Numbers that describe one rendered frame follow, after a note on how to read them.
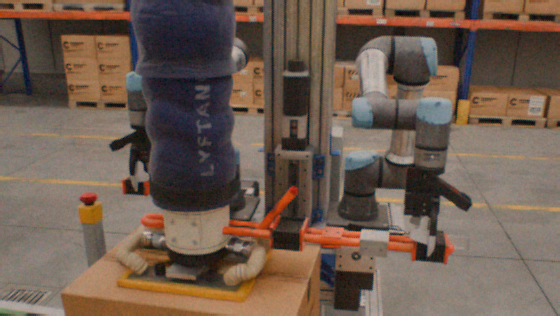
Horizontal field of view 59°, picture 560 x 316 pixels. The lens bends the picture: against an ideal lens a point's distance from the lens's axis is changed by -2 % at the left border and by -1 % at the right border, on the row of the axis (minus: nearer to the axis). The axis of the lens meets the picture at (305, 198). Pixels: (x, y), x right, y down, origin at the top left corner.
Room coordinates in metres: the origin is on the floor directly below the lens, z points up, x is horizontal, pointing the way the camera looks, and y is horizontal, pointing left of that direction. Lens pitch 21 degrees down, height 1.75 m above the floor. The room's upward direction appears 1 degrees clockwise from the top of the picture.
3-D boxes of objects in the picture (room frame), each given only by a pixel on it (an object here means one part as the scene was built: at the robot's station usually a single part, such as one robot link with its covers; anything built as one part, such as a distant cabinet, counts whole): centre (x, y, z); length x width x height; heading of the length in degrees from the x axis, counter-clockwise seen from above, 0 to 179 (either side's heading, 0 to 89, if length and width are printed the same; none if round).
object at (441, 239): (1.11, -0.31, 1.21); 0.08 x 0.07 x 0.05; 80
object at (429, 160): (1.12, -0.29, 1.43); 0.08 x 0.08 x 0.05
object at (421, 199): (1.12, -0.28, 1.35); 0.09 x 0.08 x 0.12; 80
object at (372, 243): (1.14, -0.17, 1.20); 0.07 x 0.07 x 0.04; 80
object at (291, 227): (1.17, 0.04, 1.21); 0.10 x 0.08 x 0.06; 170
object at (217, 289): (1.12, 0.30, 1.10); 0.34 x 0.10 x 0.05; 80
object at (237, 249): (1.22, 0.28, 1.14); 0.34 x 0.25 x 0.06; 80
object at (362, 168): (1.71, -0.20, 1.20); 0.13 x 0.12 x 0.14; 86
